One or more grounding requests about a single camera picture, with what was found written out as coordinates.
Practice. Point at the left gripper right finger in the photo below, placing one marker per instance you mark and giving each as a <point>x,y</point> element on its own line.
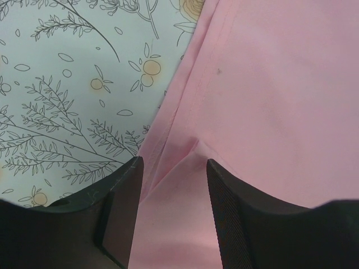
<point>257,230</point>

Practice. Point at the floral patterned table mat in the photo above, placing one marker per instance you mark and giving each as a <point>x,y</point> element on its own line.
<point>81,83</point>

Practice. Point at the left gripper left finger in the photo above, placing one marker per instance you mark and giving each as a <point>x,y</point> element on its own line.
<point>92,228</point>

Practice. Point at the pink t-shirt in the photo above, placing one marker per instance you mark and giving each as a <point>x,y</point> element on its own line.
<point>269,89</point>

